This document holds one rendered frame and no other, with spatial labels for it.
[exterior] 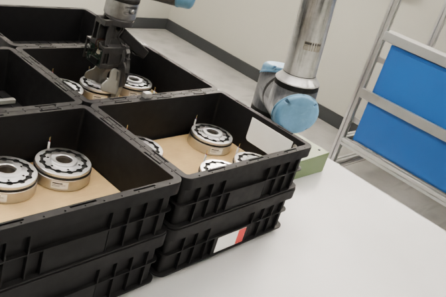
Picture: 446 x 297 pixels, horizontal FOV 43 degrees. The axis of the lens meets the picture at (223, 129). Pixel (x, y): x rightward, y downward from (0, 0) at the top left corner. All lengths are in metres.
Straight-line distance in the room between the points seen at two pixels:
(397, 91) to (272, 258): 1.92
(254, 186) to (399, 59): 1.98
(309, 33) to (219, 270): 0.60
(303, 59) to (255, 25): 3.29
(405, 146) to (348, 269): 1.78
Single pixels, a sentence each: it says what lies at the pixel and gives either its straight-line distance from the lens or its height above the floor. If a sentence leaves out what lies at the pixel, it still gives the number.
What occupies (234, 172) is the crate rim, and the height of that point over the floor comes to 0.92.
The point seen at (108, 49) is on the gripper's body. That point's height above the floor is 0.98.
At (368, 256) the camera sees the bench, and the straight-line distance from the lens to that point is 1.41.
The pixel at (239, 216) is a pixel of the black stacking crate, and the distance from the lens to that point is 1.16.
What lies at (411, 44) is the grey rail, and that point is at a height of 0.92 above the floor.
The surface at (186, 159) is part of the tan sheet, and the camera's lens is 1.25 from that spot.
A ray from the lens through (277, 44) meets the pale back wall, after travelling 4.54.
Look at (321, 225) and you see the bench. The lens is 1.45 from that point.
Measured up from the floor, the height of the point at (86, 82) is 0.86.
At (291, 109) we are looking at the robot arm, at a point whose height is 0.94.
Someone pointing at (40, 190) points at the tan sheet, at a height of 0.83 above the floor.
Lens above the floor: 1.39
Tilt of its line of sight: 23 degrees down
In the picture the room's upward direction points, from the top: 17 degrees clockwise
